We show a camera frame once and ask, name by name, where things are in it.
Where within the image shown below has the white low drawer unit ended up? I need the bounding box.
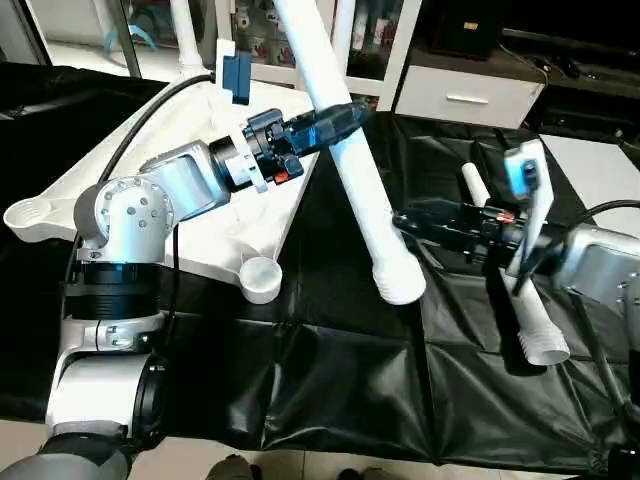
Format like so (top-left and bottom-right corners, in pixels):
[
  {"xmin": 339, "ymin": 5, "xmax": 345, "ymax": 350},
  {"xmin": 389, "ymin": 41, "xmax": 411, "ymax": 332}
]
[{"xmin": 395, "ymin": 65, "xmax": 547, "ymax": 131}]

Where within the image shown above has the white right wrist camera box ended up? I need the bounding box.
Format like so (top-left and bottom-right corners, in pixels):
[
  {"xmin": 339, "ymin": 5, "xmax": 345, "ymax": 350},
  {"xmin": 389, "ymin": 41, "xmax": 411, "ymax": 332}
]
[{"xmin": 502, "ymin": 140, "xmax": 553, "ymax": 297}]

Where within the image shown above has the black plastic work mat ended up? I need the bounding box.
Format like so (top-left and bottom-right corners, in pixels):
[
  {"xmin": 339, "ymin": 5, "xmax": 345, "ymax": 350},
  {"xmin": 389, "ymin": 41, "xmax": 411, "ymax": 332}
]
[{"xmin": 0, "ymin": 60, "xmax": 640, "ymax": 471}]

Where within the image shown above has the dark left robot foot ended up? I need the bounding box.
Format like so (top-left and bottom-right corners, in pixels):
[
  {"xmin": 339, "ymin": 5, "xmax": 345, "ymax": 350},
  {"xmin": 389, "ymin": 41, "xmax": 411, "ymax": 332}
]
[{"xmin": 205, "ymin": 455, "xmax": 257, "ymax": 480}]

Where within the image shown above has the white side table board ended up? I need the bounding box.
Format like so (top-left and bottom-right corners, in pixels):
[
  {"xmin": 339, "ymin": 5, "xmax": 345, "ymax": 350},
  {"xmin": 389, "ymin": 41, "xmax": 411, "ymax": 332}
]
[{"xmin": 540, "ymin": 135, "xmax": 640, "ymax": 227}]

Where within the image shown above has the black box with yellow label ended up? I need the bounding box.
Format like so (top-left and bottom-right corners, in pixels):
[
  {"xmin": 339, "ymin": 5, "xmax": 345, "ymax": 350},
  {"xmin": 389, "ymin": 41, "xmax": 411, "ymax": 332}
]
[{"xmin": 430, "ymin": 0, "xmax": 503, "ymax": 59}]

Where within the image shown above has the teal plastic object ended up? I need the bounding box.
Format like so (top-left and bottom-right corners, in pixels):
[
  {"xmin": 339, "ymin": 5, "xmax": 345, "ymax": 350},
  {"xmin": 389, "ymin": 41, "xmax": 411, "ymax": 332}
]
[{"xmin": 105, "ymin": 25, "xmax": 159, "ymax": 52}]

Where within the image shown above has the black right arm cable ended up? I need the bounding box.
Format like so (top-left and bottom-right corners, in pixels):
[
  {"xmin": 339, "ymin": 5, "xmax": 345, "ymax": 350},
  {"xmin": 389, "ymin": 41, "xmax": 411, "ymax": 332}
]
[{"xmin": 575, "ymin": 200, "xmax": 640, "ymax": 426}]

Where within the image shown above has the dark right robot foot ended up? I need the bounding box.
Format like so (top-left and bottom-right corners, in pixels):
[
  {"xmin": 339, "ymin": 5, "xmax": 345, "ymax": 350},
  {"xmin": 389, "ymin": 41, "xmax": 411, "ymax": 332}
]
[{"xmin": 340, "ymin": 465, "xmax": 397, "ymax": 480}]

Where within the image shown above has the white plastic children's table top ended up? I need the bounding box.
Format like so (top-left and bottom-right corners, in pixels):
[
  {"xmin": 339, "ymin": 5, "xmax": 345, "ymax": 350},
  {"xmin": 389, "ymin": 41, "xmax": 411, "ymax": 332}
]
[{"xmin": 5, "ymin": 70, "xmax": 331, "ymax": 304}]

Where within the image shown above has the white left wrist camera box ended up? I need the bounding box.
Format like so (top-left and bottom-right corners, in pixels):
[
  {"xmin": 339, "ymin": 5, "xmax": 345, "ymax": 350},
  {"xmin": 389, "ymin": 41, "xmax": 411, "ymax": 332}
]
[{"xmin": 205, "ymin": 38, "xmax": 271, "ymax": 191}]

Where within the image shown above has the white plastic table leg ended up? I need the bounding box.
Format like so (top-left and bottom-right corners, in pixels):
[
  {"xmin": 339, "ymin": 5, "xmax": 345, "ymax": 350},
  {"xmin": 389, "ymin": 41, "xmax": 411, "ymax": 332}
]
[
  {"xmin": 333, "ymin": 0, "xmax": 358, "ymax": 56},
  {"xmin": 170, "ymin": 0, "xmax": 207, "ymax": 77},
  {"xmin": 460, "ymin": 163, "xmax": 571, "ymax": 366},
  {"xmin": 272, "ymin": 0, "xmax": 428, "ymax": 305}
]

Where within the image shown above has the dark robot foot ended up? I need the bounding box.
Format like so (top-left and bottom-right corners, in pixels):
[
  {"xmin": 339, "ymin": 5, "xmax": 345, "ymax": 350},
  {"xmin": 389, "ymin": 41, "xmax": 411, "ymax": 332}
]
[
  {"xmin": 205, "ymin": 455, "xmax": 257, "ymax": 480},
  {"xmin": 340, "ymin": 465, "xmax": 397, "ymax": 480}
]

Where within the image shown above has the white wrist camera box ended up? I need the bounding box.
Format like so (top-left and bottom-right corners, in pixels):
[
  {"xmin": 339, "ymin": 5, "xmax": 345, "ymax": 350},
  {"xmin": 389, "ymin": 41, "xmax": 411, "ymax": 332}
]
[
  {"xmin": 502, "ymin": 140, "xmax": 553, "ymax": 297},
  {"xmin": 205, "ymin": 38, "xmax": 271, "ymax": 191}
]

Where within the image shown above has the white glass door cabinet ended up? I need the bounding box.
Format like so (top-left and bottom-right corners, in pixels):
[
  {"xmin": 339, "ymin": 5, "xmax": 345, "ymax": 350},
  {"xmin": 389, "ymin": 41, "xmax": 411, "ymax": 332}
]
[{"xmin": 230, "ymin": 0, "xmax": 421, "ymax": 111}]

